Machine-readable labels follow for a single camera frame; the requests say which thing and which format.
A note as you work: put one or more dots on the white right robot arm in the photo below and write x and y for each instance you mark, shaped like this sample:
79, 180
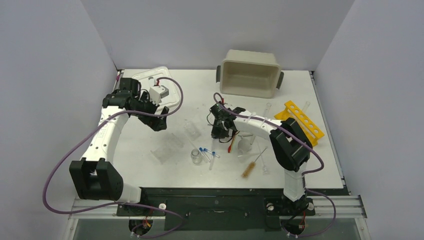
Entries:
290, 144

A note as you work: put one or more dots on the graduated cylinder blue base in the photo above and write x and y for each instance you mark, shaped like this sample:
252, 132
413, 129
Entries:
266, 112

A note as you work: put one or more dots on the yellow test tube rack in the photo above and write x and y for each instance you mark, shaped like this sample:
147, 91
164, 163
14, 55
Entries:
311, 130

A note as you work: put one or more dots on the white plastic tub lid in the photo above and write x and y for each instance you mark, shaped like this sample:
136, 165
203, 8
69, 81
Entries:
148, 78

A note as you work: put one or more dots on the large clear test tube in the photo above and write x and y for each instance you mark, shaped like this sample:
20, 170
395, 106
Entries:
305, 107

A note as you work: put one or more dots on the black base frame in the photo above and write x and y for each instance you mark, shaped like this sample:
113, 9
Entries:
216, 209

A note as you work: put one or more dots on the rainbow plastic spoon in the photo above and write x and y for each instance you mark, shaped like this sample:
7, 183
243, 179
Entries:
230, 147

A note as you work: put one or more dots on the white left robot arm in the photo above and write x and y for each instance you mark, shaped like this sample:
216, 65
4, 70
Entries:
94, 176

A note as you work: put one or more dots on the clear glass funnel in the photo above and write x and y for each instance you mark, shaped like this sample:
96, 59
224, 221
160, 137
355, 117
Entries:
265, 170

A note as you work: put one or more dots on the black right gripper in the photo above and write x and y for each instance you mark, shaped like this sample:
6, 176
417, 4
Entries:
220, 125

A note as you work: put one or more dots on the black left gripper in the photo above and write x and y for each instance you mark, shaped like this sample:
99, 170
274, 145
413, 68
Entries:
155, 123

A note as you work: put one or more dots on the beige plastic tub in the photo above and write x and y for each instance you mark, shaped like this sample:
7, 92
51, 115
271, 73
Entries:
249, 74

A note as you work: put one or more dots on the grey round ball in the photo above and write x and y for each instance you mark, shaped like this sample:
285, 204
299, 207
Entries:
244, 146

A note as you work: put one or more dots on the test tube brush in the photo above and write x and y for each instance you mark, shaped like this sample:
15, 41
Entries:
252, 165

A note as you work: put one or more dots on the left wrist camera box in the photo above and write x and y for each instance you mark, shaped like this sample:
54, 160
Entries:
159, 94

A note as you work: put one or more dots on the small clear beaker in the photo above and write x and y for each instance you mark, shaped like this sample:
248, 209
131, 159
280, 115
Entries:
191, 130

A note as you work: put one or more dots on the small glass jar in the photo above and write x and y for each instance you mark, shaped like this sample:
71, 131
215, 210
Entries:
196, 156

